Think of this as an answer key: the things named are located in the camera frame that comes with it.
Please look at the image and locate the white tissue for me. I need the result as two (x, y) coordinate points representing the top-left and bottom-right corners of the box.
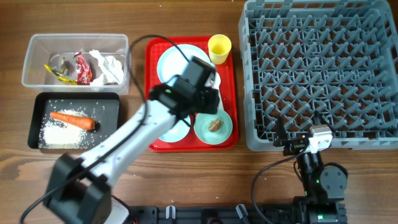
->
(89, 50), (124, 86)

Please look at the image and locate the yellow plastic cup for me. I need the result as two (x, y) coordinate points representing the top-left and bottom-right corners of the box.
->
(208, 34), (232, 65)

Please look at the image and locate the orange carrot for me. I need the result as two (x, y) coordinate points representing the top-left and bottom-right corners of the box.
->
(50, 112), (96, 131)

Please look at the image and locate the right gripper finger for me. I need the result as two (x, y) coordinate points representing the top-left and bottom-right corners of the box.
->
(273, 116), (288, 146)
(312, 110), (335, 134)

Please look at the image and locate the teal bowl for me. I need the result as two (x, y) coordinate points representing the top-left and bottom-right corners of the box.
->
(193, 109), (233, 145)

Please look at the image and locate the clear plastic bin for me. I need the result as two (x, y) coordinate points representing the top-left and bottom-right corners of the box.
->
(21, 34), (130, 95)

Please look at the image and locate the red snack wrapper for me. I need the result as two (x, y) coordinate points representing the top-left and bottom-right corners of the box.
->
(73, 52), (93, 85)

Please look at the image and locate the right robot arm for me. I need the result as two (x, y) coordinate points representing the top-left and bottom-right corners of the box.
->
(274, 111), (348, 224)

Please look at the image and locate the light blue plate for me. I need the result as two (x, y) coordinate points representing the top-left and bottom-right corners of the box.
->
(157, 44), (215, 83)

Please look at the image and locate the grey dishwasher rack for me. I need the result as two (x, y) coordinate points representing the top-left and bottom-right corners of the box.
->
(238, 1), (397, 151)

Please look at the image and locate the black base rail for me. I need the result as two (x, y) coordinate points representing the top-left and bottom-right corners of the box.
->
(124, 203), (348, 224)

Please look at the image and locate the light blue rice bowl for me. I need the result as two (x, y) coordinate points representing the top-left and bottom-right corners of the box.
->
(159, 116), (191, 142)

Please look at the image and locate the brown food scrap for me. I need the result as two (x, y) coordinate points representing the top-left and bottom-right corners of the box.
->
(208, 118), (223, 133)

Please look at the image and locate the red plastic tray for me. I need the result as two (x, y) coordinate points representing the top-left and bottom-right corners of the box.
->
(144, 38), (239, 152)

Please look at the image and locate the white plastic spoon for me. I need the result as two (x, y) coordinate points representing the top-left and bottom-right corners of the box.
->
(213, 72), (224, 110)

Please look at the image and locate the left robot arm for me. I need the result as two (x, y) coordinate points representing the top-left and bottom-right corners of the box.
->
(44, 84), (220, 224)

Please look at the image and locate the spilled white rice pile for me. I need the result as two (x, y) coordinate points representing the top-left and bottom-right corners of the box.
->
(38, 116), (87, 149)

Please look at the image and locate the black plastic bin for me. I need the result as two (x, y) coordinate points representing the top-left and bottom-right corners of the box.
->
(27, 92), (121, 151)

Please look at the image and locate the yellow snack wrapper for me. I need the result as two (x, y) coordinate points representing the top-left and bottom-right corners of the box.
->
(44, 57), (77, 85)

